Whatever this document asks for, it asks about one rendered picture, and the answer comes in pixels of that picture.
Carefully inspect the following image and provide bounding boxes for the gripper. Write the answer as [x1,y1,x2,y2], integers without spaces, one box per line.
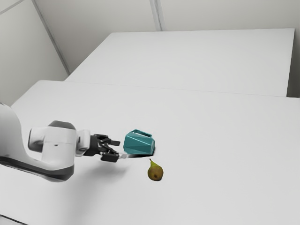
[83,134,128,163]

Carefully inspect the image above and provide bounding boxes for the teal faceted mug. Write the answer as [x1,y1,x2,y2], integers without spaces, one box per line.
[123,128,156,156]

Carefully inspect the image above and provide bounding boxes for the green-brown pear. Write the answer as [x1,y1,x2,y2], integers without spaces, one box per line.
[147,158,164,181]

